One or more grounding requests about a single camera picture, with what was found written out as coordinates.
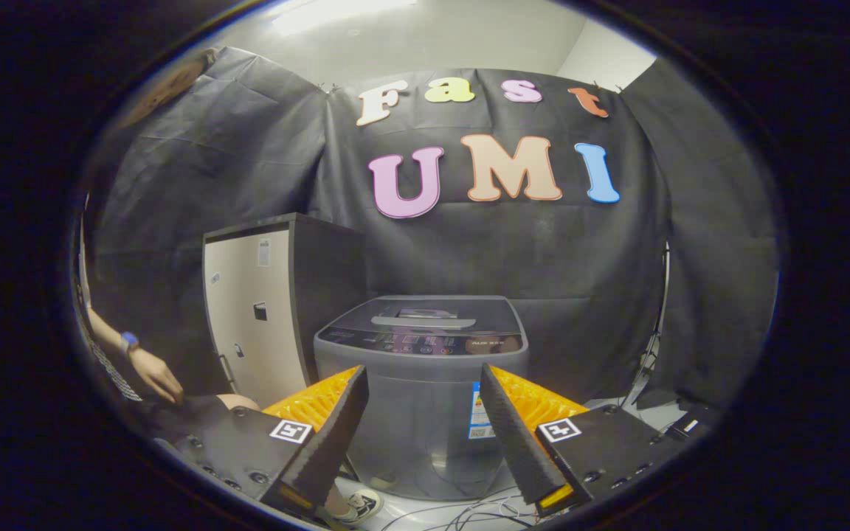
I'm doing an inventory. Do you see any bundle of floor cables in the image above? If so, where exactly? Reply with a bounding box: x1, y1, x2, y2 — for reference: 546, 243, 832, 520
377, 483, 555, 531

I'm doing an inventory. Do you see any white sneaker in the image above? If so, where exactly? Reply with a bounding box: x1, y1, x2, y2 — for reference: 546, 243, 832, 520
333, 488, 384, 527

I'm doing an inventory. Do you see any black light stand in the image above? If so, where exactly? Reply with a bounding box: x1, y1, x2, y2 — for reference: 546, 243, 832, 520
621, 242, 671, 408

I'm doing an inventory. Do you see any beige door dark cabinet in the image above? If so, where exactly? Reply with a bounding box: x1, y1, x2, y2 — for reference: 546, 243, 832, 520
202, 212, 368, 410

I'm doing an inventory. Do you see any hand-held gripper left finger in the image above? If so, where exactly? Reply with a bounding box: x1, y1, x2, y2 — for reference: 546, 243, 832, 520
167, 364, 370, 518

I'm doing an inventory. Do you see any black floor box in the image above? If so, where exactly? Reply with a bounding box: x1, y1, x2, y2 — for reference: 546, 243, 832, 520
661, 402, 722, 442

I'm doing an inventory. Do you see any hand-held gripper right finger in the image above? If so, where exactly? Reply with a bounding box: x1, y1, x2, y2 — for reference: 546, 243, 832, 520
478, 363, 685, 518

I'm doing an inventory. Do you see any black backdrop cloth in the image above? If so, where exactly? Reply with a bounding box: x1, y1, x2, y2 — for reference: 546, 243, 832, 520
89, 46, 781, 414

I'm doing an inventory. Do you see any grey washing machine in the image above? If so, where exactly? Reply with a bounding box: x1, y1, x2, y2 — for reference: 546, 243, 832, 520
313, 295, 531, 502

